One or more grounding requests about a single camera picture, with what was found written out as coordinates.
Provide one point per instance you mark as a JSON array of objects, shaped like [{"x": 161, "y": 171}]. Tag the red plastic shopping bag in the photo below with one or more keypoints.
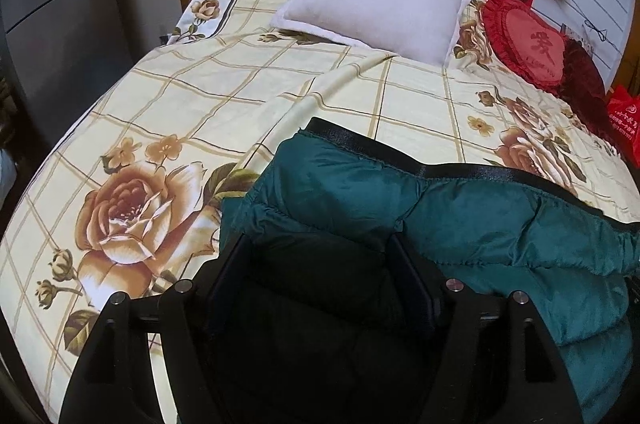
[{"x": 624, "y": 115}]

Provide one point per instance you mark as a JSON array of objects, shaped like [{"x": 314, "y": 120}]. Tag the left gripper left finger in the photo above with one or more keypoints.
[{"x": 113, "y": 380}]

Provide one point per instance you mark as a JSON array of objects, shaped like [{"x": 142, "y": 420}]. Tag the white square pillow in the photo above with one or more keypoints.
[{"x": 421, "y": 30}]

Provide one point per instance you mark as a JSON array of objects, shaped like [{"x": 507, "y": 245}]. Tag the floral checked bed sheet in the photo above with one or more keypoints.
[{"x": 130, "y": 199}]

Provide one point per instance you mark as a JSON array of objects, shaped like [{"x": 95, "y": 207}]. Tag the red heart-shaped cushion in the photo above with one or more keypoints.
[{"x": 524, "y": 43}]

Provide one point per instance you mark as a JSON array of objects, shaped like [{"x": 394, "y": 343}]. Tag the dark red velvet cushion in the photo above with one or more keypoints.
[{"x": 583, "y": 89}]

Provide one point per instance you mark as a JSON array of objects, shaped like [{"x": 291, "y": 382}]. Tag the grey wardrobe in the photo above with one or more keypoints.
[{"x": 65, "y": 4}]

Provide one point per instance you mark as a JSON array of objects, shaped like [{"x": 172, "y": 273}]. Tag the green quilted down jacket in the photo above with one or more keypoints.
[{"x": 496, "y": 229}]

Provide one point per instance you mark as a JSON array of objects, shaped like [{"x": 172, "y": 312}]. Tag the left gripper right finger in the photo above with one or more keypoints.
[{"x": 492, "y": 357}]

